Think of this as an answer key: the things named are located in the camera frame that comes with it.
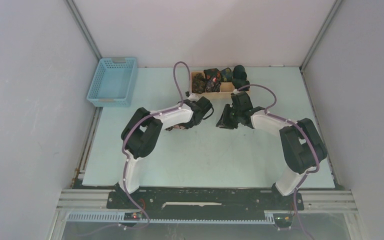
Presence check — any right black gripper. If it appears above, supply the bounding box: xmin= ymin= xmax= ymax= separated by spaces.
xmin=216 ymin=103 xmax=242 ymax=130

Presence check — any rose patterned necktie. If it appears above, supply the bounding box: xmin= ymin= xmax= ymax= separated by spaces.
xmin=165 ymin=124 xmax=190 ymax=131

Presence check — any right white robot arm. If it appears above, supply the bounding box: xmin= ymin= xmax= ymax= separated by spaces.
xmin=216 ymin=91 xmax=328 ymax=209

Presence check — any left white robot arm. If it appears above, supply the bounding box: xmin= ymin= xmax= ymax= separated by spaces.
xmin=118 ymin=94 xmax=214 ymax=208

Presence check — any rolled dark paisley tie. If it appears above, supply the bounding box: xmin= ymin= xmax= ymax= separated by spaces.
xmin=191 ymin=73 xmax=206 ymax=94

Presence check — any wooden tray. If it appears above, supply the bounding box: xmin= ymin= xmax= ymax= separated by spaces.
xmin=189 ymin=70 xmax=235 ymax=100

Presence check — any rolled red floral tie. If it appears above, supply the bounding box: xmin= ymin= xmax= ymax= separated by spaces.
xmin=203 ymin=68 xmax=221 ymax=93

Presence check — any rolled green patterned tie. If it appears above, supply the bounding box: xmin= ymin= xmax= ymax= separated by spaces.
xmin=220 ymin=67 xmax=233 ymax=83

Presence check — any blue plastic basket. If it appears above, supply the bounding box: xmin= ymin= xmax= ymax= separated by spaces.
xmin=86 ymin=57 xmax=138 ymax=108

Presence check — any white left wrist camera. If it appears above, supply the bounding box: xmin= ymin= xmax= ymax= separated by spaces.
xmin=185 ymin=91 xmax=200 ymax=102

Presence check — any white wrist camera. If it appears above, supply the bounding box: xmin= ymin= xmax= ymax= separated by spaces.
xmin=232 ymin=89 xmax=241 ymax=95
xmin=185 ymin=91 xmax=200 ymax=102

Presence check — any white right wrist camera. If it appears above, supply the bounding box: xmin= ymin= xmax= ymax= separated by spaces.
xmin=232 ymin=89 xmax=241 ymax=95

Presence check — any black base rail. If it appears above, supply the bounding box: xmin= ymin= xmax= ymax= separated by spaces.
xmin=106 ymin=185 xmax=304 ymax=222

